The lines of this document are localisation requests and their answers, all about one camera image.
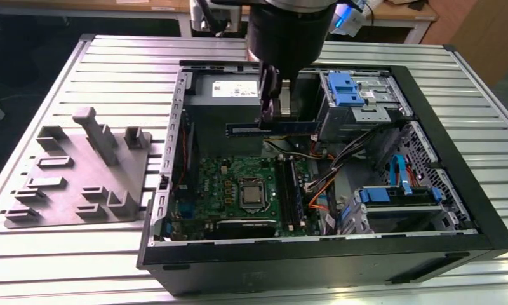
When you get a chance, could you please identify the empty blue disk carrier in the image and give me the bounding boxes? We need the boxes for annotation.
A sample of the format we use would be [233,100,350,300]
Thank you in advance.
[328,72,365,108]

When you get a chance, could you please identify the grey parts rack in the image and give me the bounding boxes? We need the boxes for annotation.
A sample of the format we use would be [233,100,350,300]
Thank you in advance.
[2,106,168,229]

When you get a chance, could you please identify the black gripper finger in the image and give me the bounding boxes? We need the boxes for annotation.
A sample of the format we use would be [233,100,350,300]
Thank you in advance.
[257,63,280,130]
[277,78,300,124]

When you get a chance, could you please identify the red data cable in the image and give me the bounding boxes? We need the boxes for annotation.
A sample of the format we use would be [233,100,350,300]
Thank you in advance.
[408,165,427,191]

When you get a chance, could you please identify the black RAM slot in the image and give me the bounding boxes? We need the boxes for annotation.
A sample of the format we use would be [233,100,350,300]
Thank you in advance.
[284,156,296,231]
[276,154,288,232]

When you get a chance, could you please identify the brown wooden cabinet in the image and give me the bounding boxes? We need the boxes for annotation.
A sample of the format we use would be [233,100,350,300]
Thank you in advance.
[421,0,508,88]

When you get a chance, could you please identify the black case fan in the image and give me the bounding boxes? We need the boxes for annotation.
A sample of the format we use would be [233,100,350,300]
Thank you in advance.
[172,107,200,195]

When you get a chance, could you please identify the blue data cable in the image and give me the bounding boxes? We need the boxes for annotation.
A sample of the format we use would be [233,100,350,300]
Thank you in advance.
[388,154,415,196]

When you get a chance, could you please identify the black cable bundle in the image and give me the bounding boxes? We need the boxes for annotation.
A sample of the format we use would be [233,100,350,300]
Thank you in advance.
[306,121,407,191]

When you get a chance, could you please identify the orange wires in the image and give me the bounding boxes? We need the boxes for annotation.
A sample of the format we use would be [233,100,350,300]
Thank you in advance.
[306,187,336,211]

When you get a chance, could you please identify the silver drive cage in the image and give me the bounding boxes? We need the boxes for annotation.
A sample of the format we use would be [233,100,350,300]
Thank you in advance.
[318,71,412,144]

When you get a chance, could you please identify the black graphics card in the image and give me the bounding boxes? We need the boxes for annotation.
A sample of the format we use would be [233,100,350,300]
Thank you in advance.
[205,217,278,241]

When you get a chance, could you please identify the CPU socket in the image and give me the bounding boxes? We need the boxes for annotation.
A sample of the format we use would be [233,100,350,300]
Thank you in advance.
[236,175,270,214]

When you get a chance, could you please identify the wooden workbench white frame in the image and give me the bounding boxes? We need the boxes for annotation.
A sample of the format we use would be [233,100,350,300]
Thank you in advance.
[0,0,440,45]

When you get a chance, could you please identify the hard disk in blue carrier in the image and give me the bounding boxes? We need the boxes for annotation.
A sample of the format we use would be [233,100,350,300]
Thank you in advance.
[353,186,444,209]

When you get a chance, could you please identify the green motherboard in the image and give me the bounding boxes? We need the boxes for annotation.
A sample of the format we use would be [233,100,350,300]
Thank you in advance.
[166,155,322,239]

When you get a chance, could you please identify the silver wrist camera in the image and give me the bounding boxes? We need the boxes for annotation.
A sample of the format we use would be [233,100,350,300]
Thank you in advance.
[330,0,365,36]

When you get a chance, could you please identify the silver CPU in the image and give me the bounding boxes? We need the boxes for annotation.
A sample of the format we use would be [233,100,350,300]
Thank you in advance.
[241,186,265,204]

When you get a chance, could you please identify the grey power supply unit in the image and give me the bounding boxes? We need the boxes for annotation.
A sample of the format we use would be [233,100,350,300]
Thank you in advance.
[184,74,268,159]

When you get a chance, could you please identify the black open PC case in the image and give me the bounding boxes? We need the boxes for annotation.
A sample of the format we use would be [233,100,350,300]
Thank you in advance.
[136,59,508,298]

